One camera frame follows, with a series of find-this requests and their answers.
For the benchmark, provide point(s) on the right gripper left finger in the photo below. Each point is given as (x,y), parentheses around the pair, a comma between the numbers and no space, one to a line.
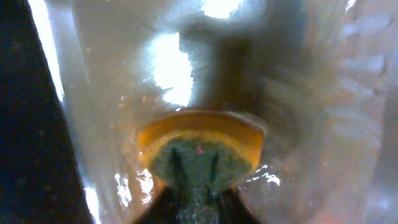
(165,209)

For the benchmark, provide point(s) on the black water tray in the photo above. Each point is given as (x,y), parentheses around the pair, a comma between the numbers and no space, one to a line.
(79,79)

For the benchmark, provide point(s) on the green yellow sponge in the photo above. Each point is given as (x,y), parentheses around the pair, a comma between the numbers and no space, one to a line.
(204,150)

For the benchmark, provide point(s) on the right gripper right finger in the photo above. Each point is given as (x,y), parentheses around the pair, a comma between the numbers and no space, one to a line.
(232,210)

